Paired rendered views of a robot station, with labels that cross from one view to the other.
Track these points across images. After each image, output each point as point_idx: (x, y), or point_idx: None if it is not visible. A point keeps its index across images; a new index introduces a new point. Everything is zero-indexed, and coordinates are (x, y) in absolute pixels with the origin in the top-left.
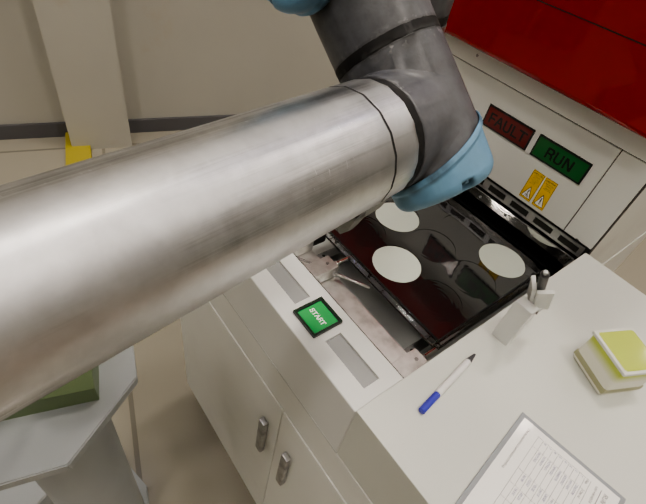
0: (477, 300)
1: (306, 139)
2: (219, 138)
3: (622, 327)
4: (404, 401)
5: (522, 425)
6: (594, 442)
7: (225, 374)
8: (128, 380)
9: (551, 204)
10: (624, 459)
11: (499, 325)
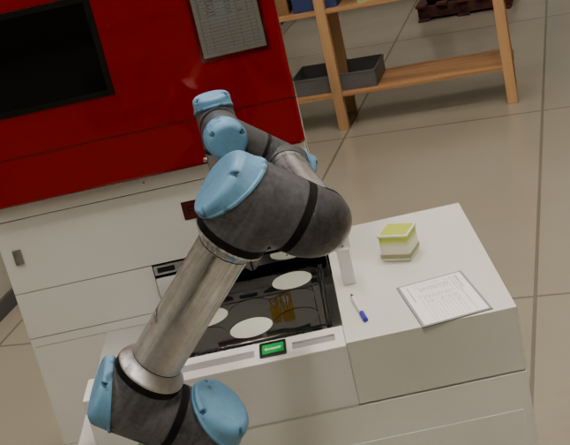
0: (312, 299)
1: (301, 162)
2: (296, 168)
3: None
4: (355, 326)
5: (402, 290)
6: (431, 270)
7: None
8: None
9: None
10: (446, 264)
11: (342, 275)
